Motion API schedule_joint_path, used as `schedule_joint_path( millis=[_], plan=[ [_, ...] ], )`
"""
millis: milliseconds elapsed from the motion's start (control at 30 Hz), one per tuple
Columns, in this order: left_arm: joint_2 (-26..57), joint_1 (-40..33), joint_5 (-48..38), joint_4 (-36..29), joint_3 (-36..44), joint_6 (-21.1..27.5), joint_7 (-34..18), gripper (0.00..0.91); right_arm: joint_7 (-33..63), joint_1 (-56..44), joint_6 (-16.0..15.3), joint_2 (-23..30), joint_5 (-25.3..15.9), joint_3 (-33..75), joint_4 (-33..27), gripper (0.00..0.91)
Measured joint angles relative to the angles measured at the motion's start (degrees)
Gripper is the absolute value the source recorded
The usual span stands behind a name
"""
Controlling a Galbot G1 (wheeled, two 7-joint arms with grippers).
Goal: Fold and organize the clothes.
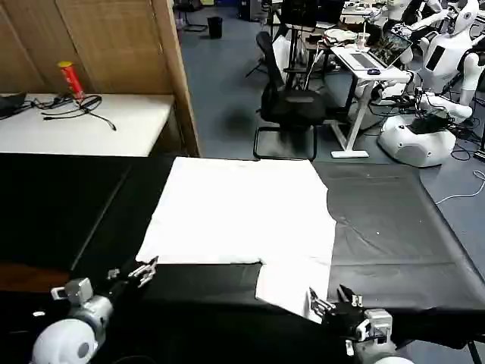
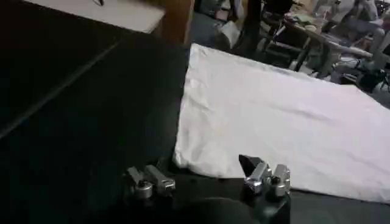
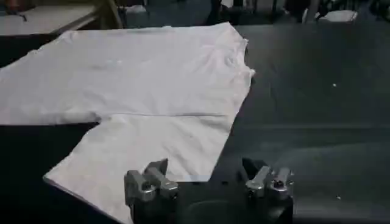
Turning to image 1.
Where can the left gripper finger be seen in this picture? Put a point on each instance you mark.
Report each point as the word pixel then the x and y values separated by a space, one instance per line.
pixel 113 273
pixel 145 270

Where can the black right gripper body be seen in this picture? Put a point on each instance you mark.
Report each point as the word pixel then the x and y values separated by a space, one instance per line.
pixel 343 320

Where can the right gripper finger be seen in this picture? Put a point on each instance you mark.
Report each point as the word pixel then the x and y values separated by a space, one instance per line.
pixel 321 304
pixel 350 297

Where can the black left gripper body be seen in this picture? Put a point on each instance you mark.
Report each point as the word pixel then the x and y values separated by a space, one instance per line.
pixel 120 289

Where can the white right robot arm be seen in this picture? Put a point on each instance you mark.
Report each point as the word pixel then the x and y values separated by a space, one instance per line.
pixel 377 326

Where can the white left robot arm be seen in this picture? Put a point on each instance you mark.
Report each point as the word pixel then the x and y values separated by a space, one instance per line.
pixel 64 341

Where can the black table cloth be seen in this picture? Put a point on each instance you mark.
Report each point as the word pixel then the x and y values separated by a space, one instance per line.
pixel 386 235

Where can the white shirt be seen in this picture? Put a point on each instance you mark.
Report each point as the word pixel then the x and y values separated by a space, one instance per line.
pixel 242 212

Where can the white side table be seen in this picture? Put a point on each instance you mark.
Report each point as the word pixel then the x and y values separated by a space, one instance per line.
pixel 94 132

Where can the white standing desk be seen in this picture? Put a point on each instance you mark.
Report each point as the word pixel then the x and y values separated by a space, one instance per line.
pixel 358 113

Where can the red cylindrical can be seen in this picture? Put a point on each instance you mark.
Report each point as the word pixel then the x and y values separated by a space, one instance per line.
pixel 72 81

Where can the black bag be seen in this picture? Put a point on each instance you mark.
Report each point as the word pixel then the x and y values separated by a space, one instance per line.
pixel 10 103

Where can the black office chair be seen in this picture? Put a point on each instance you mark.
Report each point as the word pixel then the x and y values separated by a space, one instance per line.
pixel 291 106

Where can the dark computer mouse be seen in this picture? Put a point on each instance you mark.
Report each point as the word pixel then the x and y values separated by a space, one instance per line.
pixel 373 71

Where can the wooden partition panel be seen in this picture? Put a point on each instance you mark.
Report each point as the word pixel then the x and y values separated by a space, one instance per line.
pixel 113 41

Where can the silver open laptop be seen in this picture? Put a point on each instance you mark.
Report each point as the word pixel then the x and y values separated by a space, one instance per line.
pixel 382 51

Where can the black waste bin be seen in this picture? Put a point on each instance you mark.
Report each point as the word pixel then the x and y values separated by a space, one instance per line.
pixel 214 27

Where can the white plastic bag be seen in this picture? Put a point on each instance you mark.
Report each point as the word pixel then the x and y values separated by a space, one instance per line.
pixel 282 53

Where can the white drink cup with straw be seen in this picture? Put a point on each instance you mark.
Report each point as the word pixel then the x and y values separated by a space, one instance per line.
pixel 362 41

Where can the white humanoid robot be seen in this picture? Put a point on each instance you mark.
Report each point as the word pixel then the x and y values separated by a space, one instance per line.
pixel 401 9
pixel 443 57

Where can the cluttered office desk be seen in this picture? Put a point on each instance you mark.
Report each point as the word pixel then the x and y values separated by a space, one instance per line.
pixel 341 22

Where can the black monitor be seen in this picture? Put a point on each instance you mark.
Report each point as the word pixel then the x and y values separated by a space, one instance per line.
pixel 301 13

